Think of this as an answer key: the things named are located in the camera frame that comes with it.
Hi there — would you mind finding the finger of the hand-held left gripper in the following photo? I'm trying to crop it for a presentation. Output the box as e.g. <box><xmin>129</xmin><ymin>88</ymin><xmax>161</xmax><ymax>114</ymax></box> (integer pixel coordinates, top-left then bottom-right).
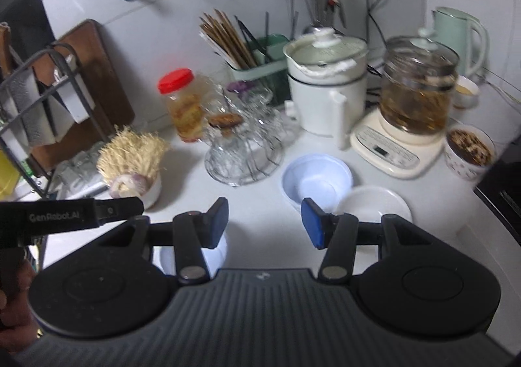
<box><xmin>93</xmin><ymin>197</ymin><xmax>145</xmax><ymax>227</ymax></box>

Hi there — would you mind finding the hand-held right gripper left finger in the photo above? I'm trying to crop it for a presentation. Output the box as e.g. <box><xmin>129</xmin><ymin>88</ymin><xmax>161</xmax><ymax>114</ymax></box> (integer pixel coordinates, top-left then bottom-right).
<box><xmin>100</xmin><ymin>198</ymin><xmax>229</xmax><ymax>285</ymax></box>

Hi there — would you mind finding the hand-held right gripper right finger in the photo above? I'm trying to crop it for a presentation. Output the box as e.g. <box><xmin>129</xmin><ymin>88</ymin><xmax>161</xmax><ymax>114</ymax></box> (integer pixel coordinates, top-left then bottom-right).
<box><xmin>301</xmin><ymin>198</ymin><xmax>424</xmax><ymax>283</ymax></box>

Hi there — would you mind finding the light blue bowl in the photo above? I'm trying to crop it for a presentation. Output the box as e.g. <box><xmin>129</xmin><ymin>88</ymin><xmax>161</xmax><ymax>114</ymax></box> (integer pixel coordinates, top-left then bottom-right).
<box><xmin>159</xmin><ymin>234</ymin><xmax>229</xmax><ymax>275</ymax></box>
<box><xmin>282</xmin><ymin>154</ymin><xmax>353</xmax><ymax>214</ymax></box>

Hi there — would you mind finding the small white bowl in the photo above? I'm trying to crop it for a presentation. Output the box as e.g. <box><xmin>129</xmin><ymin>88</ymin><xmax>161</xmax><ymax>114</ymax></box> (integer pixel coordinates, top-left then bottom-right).
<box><xmin>333</xmin><ymin>186</ymin><xmax>413</xmax><ymax>226</ymax></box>

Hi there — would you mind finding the person's left hand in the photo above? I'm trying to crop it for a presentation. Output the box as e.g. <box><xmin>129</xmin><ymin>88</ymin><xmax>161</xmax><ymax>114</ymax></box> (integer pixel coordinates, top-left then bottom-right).
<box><xmin>0</xmin><ymin>259</ymin><xmax>43</xmax><ymax>351</ymax></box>

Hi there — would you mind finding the garlic bulb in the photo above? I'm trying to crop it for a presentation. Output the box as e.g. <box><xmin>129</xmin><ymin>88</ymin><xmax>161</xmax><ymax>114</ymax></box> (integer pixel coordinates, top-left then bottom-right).
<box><xmin>110</xmin><ymin>172</ymin><xmax>148</xmax><ymax>197</ymax></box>

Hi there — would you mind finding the yellow detergent pump bottle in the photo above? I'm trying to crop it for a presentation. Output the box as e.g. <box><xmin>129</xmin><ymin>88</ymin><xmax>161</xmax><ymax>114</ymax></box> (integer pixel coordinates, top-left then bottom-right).
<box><xmin>0</xmin><ymin>148</ymin><xmax>22</xmax><ymax>197</ymax></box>

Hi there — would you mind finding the steel cleaver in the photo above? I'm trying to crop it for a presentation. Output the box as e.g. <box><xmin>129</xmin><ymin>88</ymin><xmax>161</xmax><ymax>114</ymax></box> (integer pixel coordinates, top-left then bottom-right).
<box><xmin>7</xmin><ymin>69</ymin><xmax>58</xmax><ymax>147</ymax></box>

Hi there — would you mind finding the red lid clear jar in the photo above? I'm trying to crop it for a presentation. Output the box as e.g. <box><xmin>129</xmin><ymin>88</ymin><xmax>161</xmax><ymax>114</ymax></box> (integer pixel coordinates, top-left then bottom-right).
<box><xmin>159</xmin><ymin>69</ymin><xmax>207</xmax><ymax>144</ymax></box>

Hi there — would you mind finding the brown wooden cutting board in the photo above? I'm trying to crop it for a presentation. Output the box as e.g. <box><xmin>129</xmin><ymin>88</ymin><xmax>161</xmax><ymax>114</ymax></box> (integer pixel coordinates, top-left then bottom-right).
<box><xmin>29</xmin><ymin>19</ymin><xmax>136</xmax><ymax>173</ymax></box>

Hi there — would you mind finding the white electric cooking pot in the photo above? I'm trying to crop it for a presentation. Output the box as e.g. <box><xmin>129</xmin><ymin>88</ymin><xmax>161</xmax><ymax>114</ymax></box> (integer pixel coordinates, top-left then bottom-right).
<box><xmin>284</xmin><ymin>27</ymin><xmax>370</xmax><ymax>150</ymax></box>

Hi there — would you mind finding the glass kettle on cream base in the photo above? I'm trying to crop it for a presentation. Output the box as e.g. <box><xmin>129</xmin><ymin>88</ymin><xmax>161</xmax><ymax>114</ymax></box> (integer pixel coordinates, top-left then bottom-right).
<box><xmin>351</xmin><ymin>27</ymin><xmax>461</xmax><ymax>181</ymax></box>

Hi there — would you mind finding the black knife rack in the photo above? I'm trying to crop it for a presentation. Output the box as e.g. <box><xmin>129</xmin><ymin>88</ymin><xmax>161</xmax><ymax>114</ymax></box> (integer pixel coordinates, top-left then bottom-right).
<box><xmin>0</xmin><ymin>44</ymin><xmax>103</xmax><ymax>197</ymax></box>

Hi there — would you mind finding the green chopstick holder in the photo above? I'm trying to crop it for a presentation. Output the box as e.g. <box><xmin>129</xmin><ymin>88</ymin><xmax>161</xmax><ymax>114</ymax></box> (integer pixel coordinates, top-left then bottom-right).
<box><xmin>226</xmin><ymin>35</ymin><xmax>292</xmax><ymax>106</ymax></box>

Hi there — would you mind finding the patterned cup of grains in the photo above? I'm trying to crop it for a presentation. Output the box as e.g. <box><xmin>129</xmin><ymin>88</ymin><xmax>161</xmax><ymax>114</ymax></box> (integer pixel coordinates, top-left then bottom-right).
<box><xmin>444</xmin><ymin>127</ymin><xmax>497</xmax><ymax>183</ymax></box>

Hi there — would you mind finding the bundle of wooden chopsticks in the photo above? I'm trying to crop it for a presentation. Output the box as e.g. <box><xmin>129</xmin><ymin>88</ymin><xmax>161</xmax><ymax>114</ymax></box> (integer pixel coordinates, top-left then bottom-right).
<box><xmin>199</xmin><ymin>9</ymin><xmax>258</xmax><ymax>69</ymax></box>

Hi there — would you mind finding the black stove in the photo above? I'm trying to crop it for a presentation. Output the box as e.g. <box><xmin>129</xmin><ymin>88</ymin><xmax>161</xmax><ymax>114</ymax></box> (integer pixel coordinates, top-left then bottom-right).
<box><xmin>473</xmin><ymin>143</ymin><xmax>521</xmax><ymax>234</ymax></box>

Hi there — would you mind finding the small cup of tea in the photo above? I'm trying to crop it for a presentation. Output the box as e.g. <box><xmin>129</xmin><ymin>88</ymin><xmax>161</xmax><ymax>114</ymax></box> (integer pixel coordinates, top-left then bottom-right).
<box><xmin>453</xmin><ymin>76</ymin><xmax>481</xmax><ymax>110</ymax></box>

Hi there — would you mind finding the mint green electric kettle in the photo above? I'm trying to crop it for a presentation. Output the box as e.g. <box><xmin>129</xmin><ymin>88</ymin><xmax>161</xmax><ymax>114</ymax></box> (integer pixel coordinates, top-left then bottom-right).
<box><xmin>430</xmin><ymin>6</ymin><xmax>489</xmax><ymax>80</ymax></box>

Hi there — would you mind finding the wire rack of glass cups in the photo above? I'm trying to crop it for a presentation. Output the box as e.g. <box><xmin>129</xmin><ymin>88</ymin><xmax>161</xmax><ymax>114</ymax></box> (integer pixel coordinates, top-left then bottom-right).
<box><xmin>204</xmin><ymin>86</ymin><xmax>286</xmax><ymax>187</ymax></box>

